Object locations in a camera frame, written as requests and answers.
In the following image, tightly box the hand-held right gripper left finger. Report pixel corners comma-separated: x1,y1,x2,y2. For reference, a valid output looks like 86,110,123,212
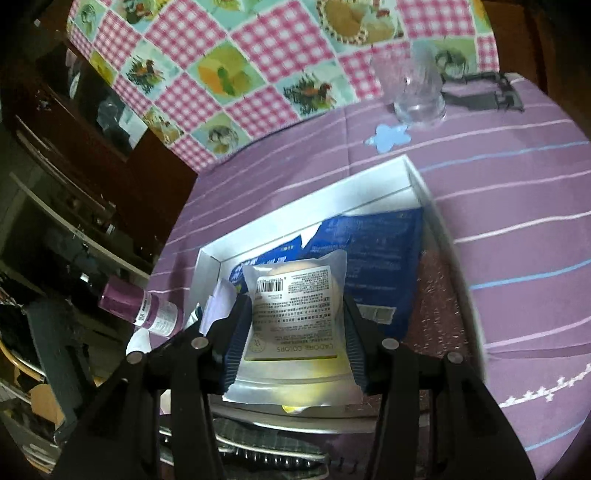
51,293,252,480

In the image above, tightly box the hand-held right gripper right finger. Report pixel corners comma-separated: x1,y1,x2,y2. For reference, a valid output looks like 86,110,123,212
342,295,539,480

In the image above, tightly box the clear packet with white label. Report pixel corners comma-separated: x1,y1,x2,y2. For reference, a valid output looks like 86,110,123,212
222,251,363,407

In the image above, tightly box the blue face mask packet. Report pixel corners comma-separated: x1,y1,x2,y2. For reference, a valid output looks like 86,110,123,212
300,208,426,340

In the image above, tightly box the white cardboard box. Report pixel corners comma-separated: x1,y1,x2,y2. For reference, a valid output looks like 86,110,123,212
185,154,488,435

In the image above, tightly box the pink knitted cloth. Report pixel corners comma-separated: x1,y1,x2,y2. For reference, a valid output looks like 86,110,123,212
402,258,476,370

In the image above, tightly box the purple bottle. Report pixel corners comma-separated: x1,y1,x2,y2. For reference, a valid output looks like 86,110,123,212
98,281,184,337

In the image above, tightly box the dark wooden glass cabinet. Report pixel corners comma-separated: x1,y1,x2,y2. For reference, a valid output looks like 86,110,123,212
0,28,199,287

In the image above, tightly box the clear glass cup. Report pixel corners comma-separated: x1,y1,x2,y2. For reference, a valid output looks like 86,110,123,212
372,44,448,127

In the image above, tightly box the pink checkered printed cloth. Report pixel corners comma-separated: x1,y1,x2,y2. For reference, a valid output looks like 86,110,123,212
67,0,502,174

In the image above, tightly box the black binder clip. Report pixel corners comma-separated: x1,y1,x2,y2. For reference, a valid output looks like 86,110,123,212
441,71,525,114

